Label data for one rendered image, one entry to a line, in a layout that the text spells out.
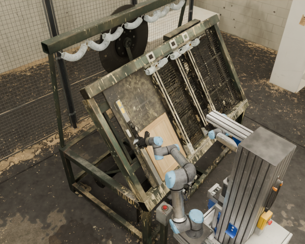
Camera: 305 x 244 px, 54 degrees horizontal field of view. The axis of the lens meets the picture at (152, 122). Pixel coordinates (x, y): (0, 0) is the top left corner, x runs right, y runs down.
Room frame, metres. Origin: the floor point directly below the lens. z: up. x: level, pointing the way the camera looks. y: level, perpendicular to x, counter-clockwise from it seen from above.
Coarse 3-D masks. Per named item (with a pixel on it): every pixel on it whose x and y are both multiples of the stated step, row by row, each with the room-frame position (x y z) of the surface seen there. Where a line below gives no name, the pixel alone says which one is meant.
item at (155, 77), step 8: (152, 64) 2.64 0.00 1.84; (160, 64) 2.59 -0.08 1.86; (152, 80) 2.63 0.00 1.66; (160, 80) 2.62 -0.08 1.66; (160, 88) 2.56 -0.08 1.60; (160, 96) 2.56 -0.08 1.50; (168, 96) 2.56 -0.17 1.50; (168, 104) 2.50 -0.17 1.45; (168, 112) 2.49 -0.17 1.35; (176, 112) 2.50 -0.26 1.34; (176, 120) 2.44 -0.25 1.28; (176, 128) 2.42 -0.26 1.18; (184, 136) 2.38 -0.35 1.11; (184, 144) 2.35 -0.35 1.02; (192, 152) 2.30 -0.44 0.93
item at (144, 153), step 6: (114, 102) 2.21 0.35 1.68; (120, 102) 2.22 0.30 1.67; (120, 108) 2.18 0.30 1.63; (120, 114) 2.17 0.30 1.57; (126, 114) 2.18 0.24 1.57; (126, 120) 2.14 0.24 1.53; (126, 126) 2.13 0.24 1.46; (144, 150) 2.04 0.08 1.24; (144, 156) 1.99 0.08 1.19; (150, 162) 1.99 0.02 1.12; (150, 168) 1.95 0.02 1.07; (156, 174) 1.94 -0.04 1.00; (156, 180) 1.90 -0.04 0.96
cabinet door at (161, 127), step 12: (156, 120) 2.35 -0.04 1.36; (168, 120) 2.44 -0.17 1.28; (144, 132) 2.18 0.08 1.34; (156, 132) 2.26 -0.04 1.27; (168, 132) 2.35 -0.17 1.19; (168, 144) 2.25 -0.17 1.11; (180, 144) 2.33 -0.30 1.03; (168, 156) 2.16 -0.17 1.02; (156, 168) 2.00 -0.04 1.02; (168, 168) 2.07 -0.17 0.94
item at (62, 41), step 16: (160, 0) 3.52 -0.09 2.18; (112, 16) 2.96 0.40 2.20; (128, 16) 3.09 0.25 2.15; (64, 32) 2.57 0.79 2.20; (80, 32) 2.59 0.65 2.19; (96, 32) 2.74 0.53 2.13; (48, 48) 2.32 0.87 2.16; (64, 48) 2.44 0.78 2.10; (128, 48) 3.10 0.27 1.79; (192, 80) 3.88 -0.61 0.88; (64, 144) 2.53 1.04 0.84
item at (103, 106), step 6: (192, 78) 3.12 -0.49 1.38; (216, 96) 3.15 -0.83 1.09; (102, 102) 2.25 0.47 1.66; (102, 108) 2.15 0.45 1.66; (108, 108) 2.19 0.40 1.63; (108, 120) 2.13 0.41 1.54; (114, 132) 2.08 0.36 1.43; (120, 138) 2.07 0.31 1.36; (120, 144) 2.03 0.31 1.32; (126, 150) 2.02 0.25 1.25; (126, 156) 1.98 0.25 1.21; (132, 162) 1.97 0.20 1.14; (138, 162) 1.99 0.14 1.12; (132, 168) 1.91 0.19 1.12
